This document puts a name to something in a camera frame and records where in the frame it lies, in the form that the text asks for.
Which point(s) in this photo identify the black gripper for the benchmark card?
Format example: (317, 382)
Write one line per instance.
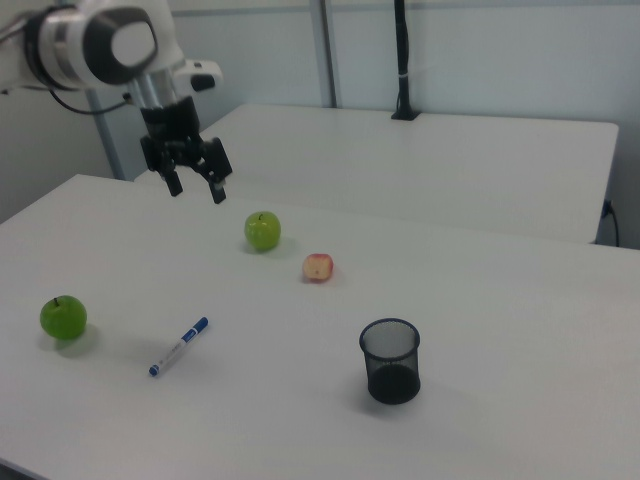
(172, 127)

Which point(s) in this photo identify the blue white marker pen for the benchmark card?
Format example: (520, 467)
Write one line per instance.
(180, 346)

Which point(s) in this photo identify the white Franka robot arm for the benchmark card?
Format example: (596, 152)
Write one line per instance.
(65, 45)

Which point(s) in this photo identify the black mesh pen cup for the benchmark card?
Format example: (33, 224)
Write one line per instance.
(395, 385)

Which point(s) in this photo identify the shiny green apple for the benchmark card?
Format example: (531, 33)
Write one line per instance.
(262, 232)

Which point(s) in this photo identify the red half apple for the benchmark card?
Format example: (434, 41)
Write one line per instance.
(317, 268)

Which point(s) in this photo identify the black pole stand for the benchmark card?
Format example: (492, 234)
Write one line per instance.
(403, 90)

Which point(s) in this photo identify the white table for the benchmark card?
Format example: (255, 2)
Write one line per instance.
(450, 165)

